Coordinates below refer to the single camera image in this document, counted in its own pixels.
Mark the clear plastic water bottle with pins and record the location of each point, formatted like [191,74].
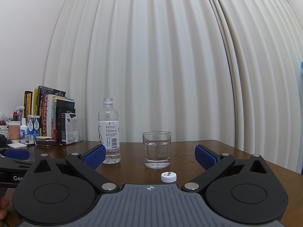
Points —
[109,132]

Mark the row of books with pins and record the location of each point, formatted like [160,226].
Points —
[45,113]

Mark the black case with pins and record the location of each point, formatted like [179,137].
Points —
[3,141]

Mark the brown paper cup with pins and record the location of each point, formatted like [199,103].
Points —
[14,131]

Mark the blue white eye drop box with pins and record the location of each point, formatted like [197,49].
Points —
[33,125]

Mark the white bottle cap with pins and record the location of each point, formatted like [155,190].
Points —
[169,176]

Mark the white printed box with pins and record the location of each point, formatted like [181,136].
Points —
[69,130]

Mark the small white spray bottle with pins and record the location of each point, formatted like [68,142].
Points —
[23,132]

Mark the person's left hand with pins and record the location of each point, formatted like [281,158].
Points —
[3,208]

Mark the white sticky note pad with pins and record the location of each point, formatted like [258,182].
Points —
[16,145]

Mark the white plastic basket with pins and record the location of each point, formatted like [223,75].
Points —
[3,133]

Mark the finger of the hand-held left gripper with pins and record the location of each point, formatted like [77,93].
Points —
[16,153]

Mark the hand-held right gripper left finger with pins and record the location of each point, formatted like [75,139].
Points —
[95,156]

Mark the brown leather wallet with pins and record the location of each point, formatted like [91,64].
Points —
[46,142]

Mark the yellow sticky note pad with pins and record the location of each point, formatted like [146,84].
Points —
[43,137]

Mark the bunch of pens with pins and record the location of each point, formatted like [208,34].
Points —
[18,113]

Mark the white pleated curtain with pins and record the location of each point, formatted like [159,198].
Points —
[151,59]

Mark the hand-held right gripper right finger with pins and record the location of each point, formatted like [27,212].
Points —
[204,157]

